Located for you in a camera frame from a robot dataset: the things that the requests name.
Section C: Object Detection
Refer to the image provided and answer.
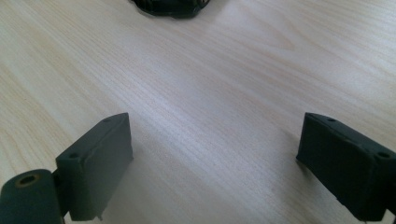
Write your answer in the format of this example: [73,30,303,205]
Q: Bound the blue and black toy car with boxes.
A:
[129,0,211,20]

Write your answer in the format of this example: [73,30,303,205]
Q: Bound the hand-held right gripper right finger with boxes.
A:
[295,112,396,222]

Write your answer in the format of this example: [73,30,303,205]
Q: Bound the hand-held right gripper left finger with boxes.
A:
[55,112,134,222]

